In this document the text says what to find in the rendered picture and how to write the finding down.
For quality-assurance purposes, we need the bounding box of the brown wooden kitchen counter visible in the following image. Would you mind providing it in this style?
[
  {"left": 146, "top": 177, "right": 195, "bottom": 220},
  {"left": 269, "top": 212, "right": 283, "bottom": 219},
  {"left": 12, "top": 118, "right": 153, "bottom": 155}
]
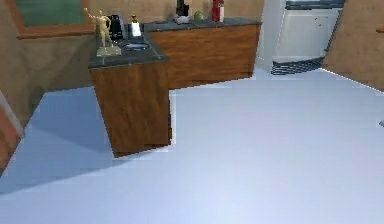
[{"left": 87, "top": 17, "right": 263, "bottom": 158}]

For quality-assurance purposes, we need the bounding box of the dark metal sink basin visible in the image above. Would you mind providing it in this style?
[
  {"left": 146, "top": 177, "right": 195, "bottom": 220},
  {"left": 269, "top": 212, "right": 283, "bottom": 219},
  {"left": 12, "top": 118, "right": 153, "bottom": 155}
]
[{"left": 123, "top": 42, "right": 150, "bottom": 52}]

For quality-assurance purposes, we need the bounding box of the white soap bottle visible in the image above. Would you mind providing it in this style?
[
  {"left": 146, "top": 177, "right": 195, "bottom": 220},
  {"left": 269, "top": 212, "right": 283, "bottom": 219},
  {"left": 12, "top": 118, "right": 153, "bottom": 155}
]
[{"left": 130, "top": 14, "right": 143, "bottom": 37}]

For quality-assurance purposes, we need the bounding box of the black kitchen appliance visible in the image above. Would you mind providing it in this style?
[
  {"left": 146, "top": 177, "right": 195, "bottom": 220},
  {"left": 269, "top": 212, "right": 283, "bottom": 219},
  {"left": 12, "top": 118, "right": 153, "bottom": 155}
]
[{"left": 174, "top": 0, "right": 191, "bottom": 25}]

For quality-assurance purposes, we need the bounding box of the red bottle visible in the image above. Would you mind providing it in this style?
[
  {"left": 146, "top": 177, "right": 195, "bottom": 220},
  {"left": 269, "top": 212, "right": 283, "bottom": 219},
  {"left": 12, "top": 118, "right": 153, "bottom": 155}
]
[{"left": 211, "top": 0, "right": 225, "bottom": 23}]

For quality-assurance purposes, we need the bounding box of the black coffee machine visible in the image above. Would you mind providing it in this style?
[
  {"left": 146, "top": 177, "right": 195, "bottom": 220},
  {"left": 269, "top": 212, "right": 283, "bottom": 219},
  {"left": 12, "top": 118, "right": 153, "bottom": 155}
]
[{"left": 108, "top": 14, "right": 125, "bottom": 41}]

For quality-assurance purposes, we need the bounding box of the golden human figure statue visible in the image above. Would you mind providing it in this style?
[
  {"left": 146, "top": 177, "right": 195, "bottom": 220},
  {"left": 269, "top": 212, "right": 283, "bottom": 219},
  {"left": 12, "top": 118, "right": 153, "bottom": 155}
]
[{"left": 83, "top": 7, "right": 123, "bottom": 57}]

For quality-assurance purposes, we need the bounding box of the white fridge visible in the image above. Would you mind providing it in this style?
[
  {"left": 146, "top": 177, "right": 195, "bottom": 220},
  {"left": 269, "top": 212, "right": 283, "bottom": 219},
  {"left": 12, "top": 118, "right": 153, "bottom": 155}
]
[{"left": 270, "top": 0, "right": 346, "bottom": 76}]

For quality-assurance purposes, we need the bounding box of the wooden framed window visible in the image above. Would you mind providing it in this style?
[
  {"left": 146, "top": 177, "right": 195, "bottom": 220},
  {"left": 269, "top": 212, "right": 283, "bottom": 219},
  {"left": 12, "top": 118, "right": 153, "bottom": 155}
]
[{"left": 7, "top": 0, "right": 98, "bottom": 40}]

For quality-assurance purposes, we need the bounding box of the brown wooden cabinet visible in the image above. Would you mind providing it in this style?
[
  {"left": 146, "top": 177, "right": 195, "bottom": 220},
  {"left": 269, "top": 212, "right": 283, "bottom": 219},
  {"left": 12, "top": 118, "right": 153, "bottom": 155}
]
[{"left": 0, "top": 89, "right": 26, "bottom": 177}]

